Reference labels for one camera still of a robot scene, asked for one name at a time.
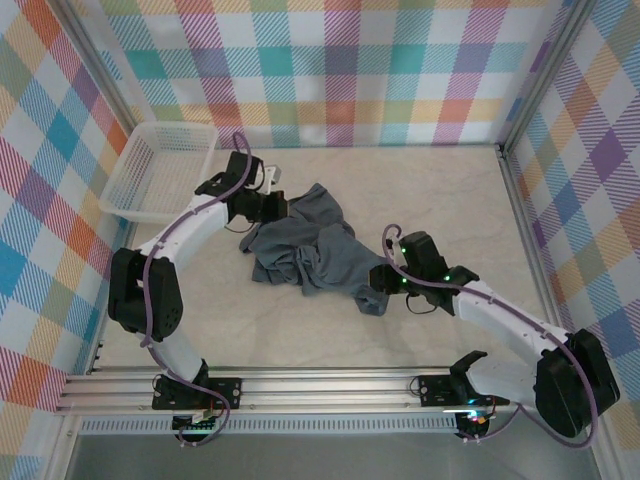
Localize grey-blue t-shirt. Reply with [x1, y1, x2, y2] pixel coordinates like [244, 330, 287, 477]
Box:
[238, 182, 396, 317]

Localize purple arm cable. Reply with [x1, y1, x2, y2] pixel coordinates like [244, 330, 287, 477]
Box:
[141, 132, 254, 447]
[382, 224, 601, 449]

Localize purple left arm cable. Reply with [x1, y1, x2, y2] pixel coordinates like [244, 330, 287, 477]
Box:
[141, 132, 254, 447]

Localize aluminium frame post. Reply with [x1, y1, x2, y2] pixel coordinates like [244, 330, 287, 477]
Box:
[49, 0, 141, 139]
[497, 0, 601, 156]

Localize grey slotted cable duct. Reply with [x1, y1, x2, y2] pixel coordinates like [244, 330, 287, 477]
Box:
[79, 417, 461, 436]

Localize white plastic mesh basket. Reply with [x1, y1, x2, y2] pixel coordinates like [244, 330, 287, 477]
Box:
[98, 121, 220, 227]

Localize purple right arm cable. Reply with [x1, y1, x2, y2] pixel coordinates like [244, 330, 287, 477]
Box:
[382, 224, 601, 449]

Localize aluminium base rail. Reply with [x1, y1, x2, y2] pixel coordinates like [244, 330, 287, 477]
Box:
[53, 364, 609, 416]

